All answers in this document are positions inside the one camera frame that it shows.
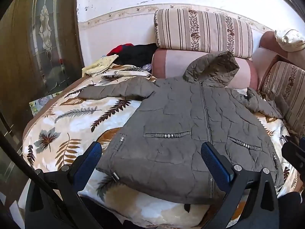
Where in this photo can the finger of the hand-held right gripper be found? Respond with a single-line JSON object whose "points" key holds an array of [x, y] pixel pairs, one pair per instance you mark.
{"points": [[292, 152]]}

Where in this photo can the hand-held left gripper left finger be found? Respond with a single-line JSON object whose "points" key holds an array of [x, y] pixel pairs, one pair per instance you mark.
{"points": [[91, 155]]}

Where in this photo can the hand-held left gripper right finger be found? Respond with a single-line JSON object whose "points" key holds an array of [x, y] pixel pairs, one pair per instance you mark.
{"points": [[214, 162]]}

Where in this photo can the grey quilted hooded jacket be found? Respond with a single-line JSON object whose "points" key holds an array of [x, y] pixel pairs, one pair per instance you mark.
{"points": [[178, 114]]}

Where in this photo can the leaf print blanket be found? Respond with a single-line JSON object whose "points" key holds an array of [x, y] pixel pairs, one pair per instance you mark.
{"points": [[71, 124]]}

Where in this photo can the striped floral cushion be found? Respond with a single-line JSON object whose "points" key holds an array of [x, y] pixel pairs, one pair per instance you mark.
{"points": [[286, 83], [202, 31]]}

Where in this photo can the green printed floor mat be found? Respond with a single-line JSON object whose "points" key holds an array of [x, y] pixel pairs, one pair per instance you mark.
{"points": [[38, 103]]}

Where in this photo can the pale yellow cloth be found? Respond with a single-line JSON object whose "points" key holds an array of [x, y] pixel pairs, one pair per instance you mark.
{"points": [[100, 64]]}

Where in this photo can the beige cushion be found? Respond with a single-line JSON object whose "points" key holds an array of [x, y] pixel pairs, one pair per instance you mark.
{"points": [[296, 59]]}

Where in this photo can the pink bolster cushion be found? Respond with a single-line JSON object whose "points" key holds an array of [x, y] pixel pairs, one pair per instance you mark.
{"points": [[174, 62], [264, 57]]}

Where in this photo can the purple plastic bag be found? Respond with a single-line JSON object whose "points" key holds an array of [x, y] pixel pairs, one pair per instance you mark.
{"points": [[147, 66]]}

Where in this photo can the red clothing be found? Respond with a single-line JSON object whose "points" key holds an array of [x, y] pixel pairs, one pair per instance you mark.
{"points": [[115, 50]]}

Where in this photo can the black clothing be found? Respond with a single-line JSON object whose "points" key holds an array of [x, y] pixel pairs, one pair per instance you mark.
{"points": [[138, 53]]}

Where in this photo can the cream printed cloth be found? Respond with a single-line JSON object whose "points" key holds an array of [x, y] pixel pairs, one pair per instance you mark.
{"points": [[288, 38]]}

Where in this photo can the wooden door with glass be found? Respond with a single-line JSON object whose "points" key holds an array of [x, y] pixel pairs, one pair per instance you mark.
{"points": [[19, 52]]}

